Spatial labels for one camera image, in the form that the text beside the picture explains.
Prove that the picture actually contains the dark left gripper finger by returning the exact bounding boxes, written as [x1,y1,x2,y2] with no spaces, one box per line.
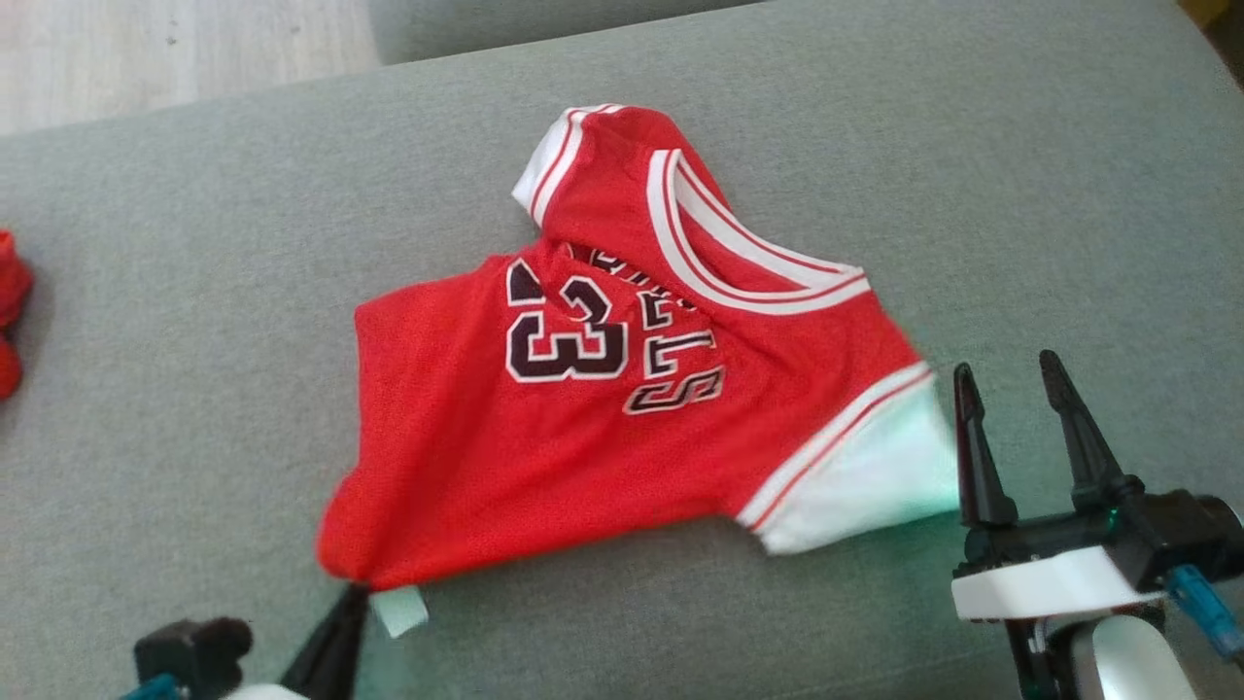
[280,583,371,700]

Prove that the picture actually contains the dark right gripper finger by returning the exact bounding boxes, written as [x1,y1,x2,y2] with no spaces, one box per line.
[952,363,1019,532]
[1038,350,1144,514]

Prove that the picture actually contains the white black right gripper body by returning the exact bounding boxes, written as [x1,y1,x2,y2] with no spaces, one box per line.
[950,506,1164,624]

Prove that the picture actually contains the red basketball jersey white sleeves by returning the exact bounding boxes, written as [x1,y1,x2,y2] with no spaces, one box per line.
[316,102,964,640]

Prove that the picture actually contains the red shorts white trim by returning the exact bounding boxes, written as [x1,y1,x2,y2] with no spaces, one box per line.
[0,227,36,401]

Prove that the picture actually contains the grey sofa seat cushion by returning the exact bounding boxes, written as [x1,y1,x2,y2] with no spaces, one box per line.
[0,0,1244,700]

